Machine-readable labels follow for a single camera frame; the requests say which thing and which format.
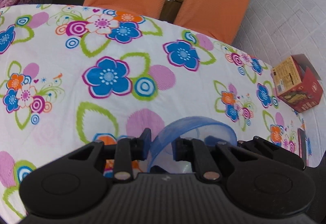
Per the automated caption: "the translucent blue plastic bowl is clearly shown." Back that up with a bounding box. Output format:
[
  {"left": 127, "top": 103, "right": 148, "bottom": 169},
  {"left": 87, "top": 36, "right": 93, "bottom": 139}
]
[{"left": 147, "top": 117, "right": 237, "bottom": 173}]

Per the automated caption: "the dark smartphone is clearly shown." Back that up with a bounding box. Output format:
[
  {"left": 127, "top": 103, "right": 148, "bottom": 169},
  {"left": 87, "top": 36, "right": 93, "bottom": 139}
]
[{"left": 297, "top": 128, "right": 307, "bottom": 165}]

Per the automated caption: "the floral tablecloth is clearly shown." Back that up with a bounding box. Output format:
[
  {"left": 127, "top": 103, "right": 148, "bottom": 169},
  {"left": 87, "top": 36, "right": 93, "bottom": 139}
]
[{"left": 1, "top": 5, "right": 304, "bottom": 223}]

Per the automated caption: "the red cracker box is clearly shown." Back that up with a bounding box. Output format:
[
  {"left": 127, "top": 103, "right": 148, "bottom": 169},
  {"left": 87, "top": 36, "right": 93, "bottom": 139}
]
[{"left": 271, "top": 54, "right": 323, "bottom": 113}]

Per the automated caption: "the right orange chair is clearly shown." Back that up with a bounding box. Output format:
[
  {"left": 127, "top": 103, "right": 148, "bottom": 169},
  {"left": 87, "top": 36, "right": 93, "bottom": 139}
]
[{"left": 174, "top": 0, "right": 250, "bottom": 44}]

